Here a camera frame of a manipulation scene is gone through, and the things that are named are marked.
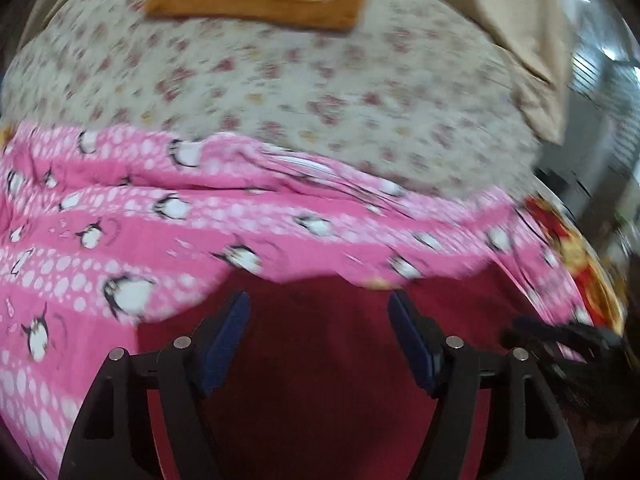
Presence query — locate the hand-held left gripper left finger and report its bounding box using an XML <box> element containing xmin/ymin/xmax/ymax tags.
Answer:
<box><xmin>59</xmin><ymin>290</ymin><xmax>252</xmax><ymax>480</ymax></box>

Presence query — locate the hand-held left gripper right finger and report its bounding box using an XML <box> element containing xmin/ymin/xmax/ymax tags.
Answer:
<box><xmin>388</xmin><ymin>290</ymin><xmax>585</xmax><ymax>480</ymax></box>

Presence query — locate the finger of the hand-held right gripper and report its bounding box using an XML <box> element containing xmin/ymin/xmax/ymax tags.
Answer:
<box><xmin>500</xmin><ymin>315</ymin><xmax>598</xmax><ymax>362</ymax></box>

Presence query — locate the dark red knit shirt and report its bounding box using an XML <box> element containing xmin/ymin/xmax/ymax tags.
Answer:
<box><xmin>134</xmin><ymin>259</ymin><xmax>593</xmax><ymax>480</ymax></box>

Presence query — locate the red yellow printed blanket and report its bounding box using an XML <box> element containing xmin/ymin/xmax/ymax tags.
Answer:
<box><xmin>522</xmin><ymin>194</ymin><xmax>628</xmax><ymax>337</ymax></box>

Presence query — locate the pink penguin print blanket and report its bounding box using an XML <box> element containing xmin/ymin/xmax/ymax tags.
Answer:
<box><xmin>0</xmin><ymin>121</ymin><xmax>596</xmax><ymax>463</ymax></box>

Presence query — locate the floral bed sheet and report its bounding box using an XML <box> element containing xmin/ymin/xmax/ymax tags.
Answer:
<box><xmin>0</xmin><ymin>0</ymin><xmax>546</xmax><ymax>201</ymax></box>

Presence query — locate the beige cloth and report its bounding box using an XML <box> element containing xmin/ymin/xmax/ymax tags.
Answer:
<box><xmin>420</xmin><ymin>0</ymin><xmax>578</xmax><ymax>143</ymax></box>

